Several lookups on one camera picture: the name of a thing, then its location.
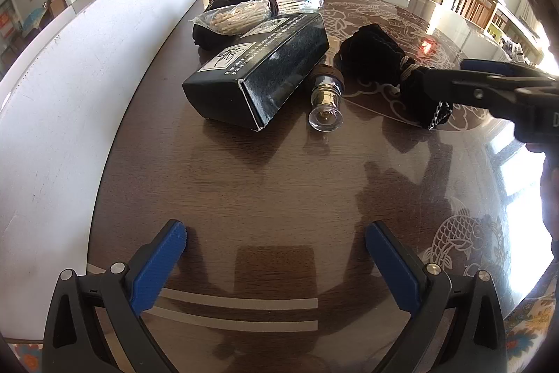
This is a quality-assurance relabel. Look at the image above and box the black rectangular box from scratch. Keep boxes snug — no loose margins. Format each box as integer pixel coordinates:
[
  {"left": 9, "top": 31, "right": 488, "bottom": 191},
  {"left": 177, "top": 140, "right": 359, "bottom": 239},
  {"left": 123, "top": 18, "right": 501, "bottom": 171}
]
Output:
[{"left": 183, "top": 13, "right": 330, "bottom": 131}]

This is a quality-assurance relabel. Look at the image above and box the black velvet pouch with chain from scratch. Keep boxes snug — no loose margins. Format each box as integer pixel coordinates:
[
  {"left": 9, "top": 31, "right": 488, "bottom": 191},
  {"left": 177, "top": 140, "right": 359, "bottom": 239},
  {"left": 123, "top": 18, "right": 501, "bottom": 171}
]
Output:
[{"left": 334, "top": 24, "right": 453, "bottom": 130}]

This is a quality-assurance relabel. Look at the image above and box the white cardboard tray box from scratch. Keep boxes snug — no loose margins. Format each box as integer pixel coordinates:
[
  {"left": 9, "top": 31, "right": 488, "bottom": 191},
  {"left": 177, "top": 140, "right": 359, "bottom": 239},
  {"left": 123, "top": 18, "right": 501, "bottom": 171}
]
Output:
[{"left": 1, "top": 0, "right": 197, "bottom": 341}]

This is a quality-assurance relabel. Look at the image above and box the bagged cotton swabs bundle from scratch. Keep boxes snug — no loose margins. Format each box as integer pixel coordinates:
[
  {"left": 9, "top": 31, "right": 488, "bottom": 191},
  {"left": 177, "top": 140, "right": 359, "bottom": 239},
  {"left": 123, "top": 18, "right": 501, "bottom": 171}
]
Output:
[{"left": 193, "top": 0, "right": 278, "bottom": 36}]

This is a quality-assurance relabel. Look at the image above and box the black pouch with trim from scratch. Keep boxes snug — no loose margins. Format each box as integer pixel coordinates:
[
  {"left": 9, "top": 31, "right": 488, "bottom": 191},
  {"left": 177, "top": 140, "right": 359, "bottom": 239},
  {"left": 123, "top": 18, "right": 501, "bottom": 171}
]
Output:
[{"left": 193, "top": 0, "right": 252, "bottom": 51}]

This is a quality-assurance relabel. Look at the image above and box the gold cosmetic tube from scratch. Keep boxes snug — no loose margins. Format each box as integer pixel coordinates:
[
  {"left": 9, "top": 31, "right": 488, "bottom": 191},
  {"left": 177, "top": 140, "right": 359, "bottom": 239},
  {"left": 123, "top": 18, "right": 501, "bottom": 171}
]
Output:
[{"left": 308, "top": 36, "right": 345, "bottom": 132}]

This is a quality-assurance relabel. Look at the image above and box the person right hand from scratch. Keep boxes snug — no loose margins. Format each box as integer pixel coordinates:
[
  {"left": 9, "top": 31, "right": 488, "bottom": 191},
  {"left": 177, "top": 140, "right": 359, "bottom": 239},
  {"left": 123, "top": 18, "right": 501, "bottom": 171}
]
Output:
[{"left": 526, "top": 143, "right": 559, "bottom": 261}]

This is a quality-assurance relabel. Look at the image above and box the wooden chair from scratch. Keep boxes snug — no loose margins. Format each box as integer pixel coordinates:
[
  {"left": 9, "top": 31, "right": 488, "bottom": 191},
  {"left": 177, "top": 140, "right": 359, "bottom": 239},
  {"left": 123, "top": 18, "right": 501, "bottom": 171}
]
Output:
[{"left": 442, "top": 0, "right": 498, "bottom": 29}]

